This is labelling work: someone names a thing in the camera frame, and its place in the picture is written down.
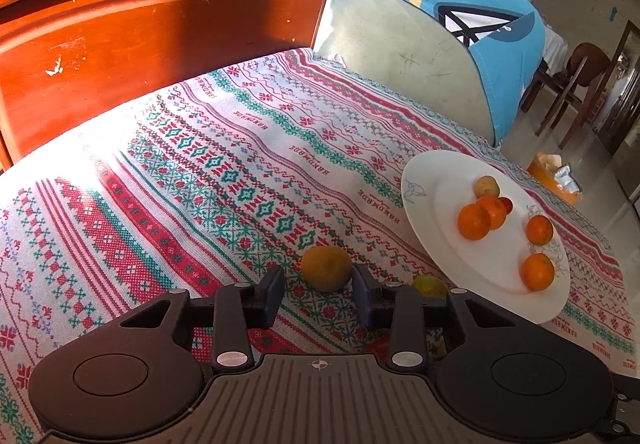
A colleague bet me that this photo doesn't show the white plate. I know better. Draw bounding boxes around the white plate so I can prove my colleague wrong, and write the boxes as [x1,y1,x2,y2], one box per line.
[401,150,572,325]

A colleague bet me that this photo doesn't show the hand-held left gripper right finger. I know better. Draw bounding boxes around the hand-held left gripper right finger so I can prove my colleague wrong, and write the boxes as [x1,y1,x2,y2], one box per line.
[352,264,526,371]

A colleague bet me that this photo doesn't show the orange bag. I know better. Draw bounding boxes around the orange bag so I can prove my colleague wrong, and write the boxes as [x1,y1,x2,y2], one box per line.
[527,152,584,205]

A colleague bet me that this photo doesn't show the white cloth covered table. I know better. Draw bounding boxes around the white cloth covered table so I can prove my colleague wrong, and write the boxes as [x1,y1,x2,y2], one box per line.
[541,24,572,75]

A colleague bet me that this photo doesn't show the wooden chair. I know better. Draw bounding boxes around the wooden chair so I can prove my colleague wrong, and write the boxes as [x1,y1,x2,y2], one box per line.
[522,42,614,151]

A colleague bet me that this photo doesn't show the red green patterned tablecloth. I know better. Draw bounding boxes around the red green patterned tablecloth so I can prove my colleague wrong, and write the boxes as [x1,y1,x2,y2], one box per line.
[0,48,640,444]

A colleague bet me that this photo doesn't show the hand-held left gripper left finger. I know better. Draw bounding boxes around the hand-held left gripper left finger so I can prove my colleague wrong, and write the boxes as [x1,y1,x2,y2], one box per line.
[112,266,287,373]

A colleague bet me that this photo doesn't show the yellow round fruit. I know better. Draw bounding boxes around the yellow round fruit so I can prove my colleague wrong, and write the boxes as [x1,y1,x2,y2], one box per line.
[411,274,449,299]
[474,176,501,199]
[300,246,353,293]

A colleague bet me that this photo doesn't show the wooden cabinet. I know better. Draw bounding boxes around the wooden cabinet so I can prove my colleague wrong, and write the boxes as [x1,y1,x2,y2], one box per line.
[0,0,353,173]

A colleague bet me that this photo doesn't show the pale green board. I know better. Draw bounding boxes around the pale green board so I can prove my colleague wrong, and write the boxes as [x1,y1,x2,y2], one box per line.
[312,0,501,149]

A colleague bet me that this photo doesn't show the orange mandarin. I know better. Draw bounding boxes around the orange mandarin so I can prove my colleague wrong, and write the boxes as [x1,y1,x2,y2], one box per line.
[520,253,556,293]
[457,204,492,241]
[526,215,555,246]
[476,196,508,231]

